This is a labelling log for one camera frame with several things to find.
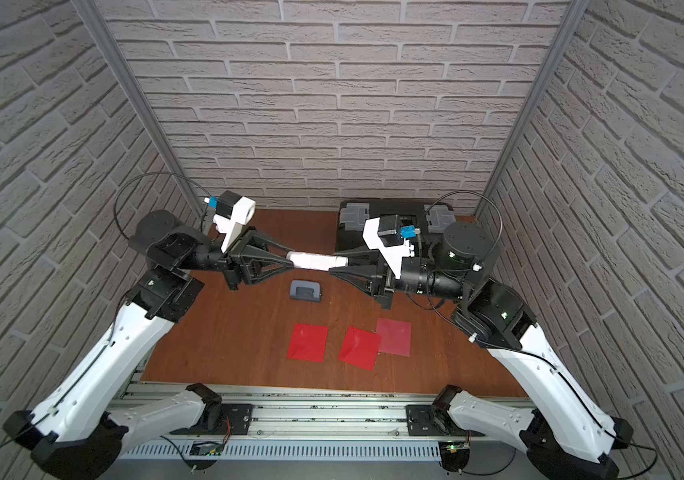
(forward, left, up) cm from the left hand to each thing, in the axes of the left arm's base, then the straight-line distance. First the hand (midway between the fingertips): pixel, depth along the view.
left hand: (301, 263), depth 46 cm
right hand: (0, -6, 0) cm, 6 cm away
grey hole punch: (+21, +5, -45) cm, 50 cm away
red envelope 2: (+3, -12, -47) cm, 49 cm away
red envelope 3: (+7, -23, -47) cm, 53 cm away
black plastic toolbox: (+42, -9, -31) cm, 53 cm away
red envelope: (+6, +4, -49) cm, 49 cm away
